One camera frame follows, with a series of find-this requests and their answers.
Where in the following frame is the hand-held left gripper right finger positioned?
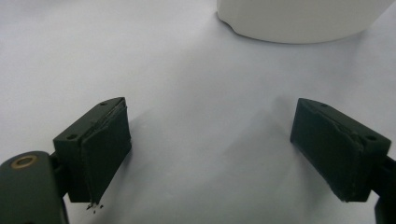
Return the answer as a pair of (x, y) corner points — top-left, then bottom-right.
(289, 97), (393, 203)

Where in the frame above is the white bottle with blue pump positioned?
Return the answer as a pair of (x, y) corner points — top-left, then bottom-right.
(216, 0), (396, 45)

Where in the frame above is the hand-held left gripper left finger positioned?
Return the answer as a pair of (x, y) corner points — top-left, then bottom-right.
(52, 96), (134, 205)

